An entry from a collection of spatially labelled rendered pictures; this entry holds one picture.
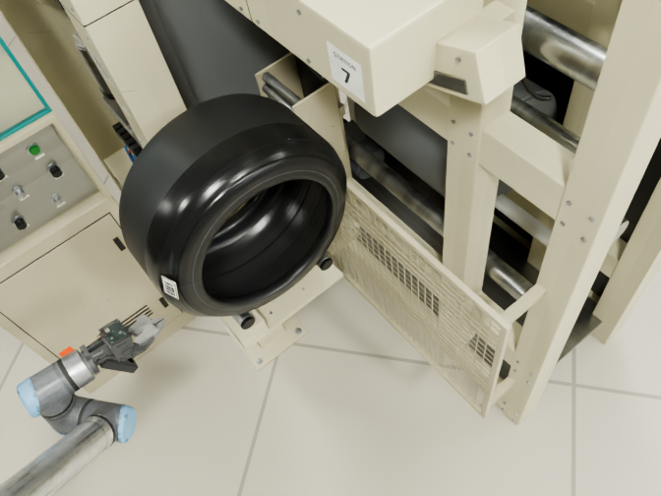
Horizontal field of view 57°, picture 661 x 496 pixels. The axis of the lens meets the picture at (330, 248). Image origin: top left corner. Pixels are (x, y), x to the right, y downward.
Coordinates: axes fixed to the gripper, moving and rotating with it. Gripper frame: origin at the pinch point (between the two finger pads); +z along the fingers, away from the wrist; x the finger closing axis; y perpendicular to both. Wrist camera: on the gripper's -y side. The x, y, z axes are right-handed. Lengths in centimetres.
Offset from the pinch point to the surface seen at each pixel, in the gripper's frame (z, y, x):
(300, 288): 40.0, -14.8, -5.9
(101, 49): 18, 62, 26
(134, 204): 7.1, 36.5, 6.4
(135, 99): 21, 47, 26
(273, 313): 29.2, -16.1, -7.2
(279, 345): 43, -94, 22
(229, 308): 15.4, 6.1, -11.5
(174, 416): -9, -102, 27
